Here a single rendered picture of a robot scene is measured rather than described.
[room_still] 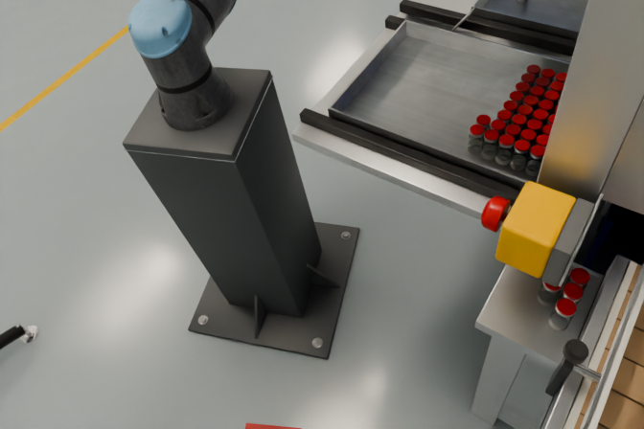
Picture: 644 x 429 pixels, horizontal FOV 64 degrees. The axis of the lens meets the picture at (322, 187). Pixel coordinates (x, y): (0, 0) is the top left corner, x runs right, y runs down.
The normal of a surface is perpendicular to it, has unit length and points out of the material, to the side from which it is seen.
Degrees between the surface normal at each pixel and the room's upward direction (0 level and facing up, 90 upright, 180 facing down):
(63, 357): 0
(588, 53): 90
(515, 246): 90
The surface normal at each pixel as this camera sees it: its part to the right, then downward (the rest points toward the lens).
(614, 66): -0.56, 0.70
